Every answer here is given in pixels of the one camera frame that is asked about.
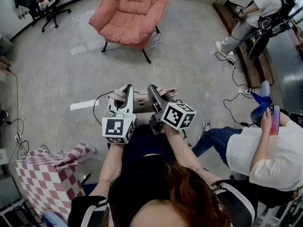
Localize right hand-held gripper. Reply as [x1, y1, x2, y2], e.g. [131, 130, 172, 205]
[147, 84, 197, 136]

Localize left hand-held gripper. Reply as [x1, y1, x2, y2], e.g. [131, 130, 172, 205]
[102, 84, 137, 145]

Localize beige handbag with pink handles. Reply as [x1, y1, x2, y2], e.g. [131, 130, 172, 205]
[106, 86, 178, 114]

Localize pink cushioned armchair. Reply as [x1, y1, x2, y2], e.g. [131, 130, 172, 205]
[89, 0, 173, 65]

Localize person's left forearm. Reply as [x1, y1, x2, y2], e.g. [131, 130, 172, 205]
[89, 141, 126, 198]

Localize person's right forearm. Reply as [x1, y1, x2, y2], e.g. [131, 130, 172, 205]
[163, 124, 214, 184]

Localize white floor tape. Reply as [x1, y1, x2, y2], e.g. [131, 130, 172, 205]
[70, 100, 99, 111]

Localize person's dark trousers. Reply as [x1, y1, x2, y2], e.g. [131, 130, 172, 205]
[107, 124, 183, 175]

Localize brown wooden platform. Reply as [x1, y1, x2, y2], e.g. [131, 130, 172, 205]
[213, 2, 275, 88]

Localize blue cloth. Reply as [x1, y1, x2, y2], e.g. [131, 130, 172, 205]
[250, 91, 273, 114]

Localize red white checkered cloth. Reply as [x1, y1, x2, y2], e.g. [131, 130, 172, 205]
[15, 142, 93, 218]

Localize black oval seat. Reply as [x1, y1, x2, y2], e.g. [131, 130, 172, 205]
[247, 29, 272, 61]

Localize black office chair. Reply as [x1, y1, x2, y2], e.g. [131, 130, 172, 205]
[29, 0, 71, 33]

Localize iridescent smartphone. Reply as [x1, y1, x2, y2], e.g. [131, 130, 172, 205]
[269, 105, 281, 136]

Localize person's head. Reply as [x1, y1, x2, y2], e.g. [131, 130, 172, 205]
[129, 199, 197, 227]

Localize person's black shirt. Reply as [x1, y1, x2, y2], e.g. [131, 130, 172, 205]
[68, 155, 258, 227]

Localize white plush toy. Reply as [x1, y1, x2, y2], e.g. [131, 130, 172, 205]
[37, 0, 52, 11]

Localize black harness pack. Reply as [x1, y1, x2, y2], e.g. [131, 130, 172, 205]
[257, 0, 292, 37]

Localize white cable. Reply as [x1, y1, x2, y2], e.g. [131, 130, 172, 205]
[144, 31, 162, 87]

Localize thin black cable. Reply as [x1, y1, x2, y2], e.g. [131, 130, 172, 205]
[93, 91, 115, 127]

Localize black cable with adapter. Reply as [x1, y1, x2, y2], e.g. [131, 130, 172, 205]
[215, 52, 255, 93]
[223, 92, 256, 127]

